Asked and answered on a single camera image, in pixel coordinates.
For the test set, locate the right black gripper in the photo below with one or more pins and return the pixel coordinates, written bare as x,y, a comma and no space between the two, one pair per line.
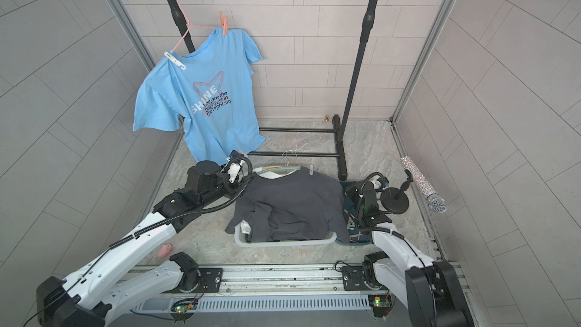
352,188

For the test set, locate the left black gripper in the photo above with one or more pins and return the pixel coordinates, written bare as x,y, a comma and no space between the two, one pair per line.
219,171

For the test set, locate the dark garment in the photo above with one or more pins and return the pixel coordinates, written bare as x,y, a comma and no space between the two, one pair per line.
301,206

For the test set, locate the mint green hanger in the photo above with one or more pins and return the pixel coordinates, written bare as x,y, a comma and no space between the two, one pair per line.
275,172

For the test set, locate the light blue printed t-shirt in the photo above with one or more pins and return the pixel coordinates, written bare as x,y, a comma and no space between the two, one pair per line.
211,101

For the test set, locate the white clothespin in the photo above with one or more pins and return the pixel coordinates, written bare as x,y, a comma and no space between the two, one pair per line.
174,60

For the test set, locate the pink wire hanger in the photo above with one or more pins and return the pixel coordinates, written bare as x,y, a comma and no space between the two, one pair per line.
186,31

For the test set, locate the pink clothespin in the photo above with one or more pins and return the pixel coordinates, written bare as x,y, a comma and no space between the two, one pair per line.
165,250
224,23

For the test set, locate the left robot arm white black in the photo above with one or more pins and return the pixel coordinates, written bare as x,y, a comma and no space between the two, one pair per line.
95,295

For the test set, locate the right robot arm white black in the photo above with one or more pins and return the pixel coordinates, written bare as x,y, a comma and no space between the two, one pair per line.
429,289

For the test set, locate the glitter microphone on stand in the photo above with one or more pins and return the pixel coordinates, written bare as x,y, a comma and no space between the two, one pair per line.
424,186

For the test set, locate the teal plastic tray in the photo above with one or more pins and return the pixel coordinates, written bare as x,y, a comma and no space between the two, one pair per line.
357,237

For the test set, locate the white laundry basket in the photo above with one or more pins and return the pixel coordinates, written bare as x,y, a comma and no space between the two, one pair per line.
240,240

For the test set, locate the pink clothespin on floor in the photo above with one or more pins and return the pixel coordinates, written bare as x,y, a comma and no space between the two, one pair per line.
165,250

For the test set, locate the right circuit board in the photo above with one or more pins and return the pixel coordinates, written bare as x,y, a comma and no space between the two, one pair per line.
381,305

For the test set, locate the circuit board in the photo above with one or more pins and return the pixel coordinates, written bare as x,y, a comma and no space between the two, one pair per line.
381,305
183,310

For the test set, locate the left circuit board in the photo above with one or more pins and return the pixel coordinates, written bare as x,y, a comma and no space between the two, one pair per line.
183,310

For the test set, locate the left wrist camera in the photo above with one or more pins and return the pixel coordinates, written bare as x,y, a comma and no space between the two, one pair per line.
235,171

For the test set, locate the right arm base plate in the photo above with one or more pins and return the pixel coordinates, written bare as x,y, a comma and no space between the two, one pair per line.
355,280

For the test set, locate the silver wire hanger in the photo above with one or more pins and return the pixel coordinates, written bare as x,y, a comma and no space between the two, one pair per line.
289,156

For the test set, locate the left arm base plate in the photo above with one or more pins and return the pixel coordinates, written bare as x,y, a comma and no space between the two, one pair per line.
201,280

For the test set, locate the aluminium mounting rail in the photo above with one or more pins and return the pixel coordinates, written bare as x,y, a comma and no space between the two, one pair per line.
237,280

